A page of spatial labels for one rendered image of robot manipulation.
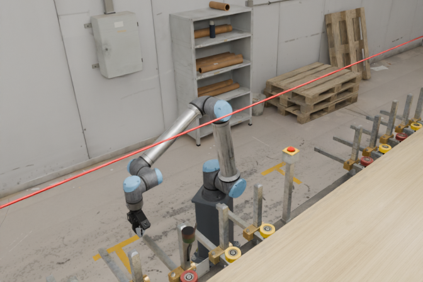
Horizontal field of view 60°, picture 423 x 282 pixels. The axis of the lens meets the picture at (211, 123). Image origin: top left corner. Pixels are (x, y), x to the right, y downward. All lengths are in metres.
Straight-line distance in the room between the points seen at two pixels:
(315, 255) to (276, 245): 0.19
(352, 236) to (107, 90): 3.00
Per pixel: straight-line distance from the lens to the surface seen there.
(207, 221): 2.79
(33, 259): 3.50
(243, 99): 4.98
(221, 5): 4.36
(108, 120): 4.31
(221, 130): 2.20
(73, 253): 3.41
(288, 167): 2.14
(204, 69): 4.25
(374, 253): 2.04
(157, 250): 2.02
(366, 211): 2.27
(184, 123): 2.16
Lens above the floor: 2.30
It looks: 27 degrees down
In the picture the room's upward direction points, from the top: 2 degrees counter-clockwise
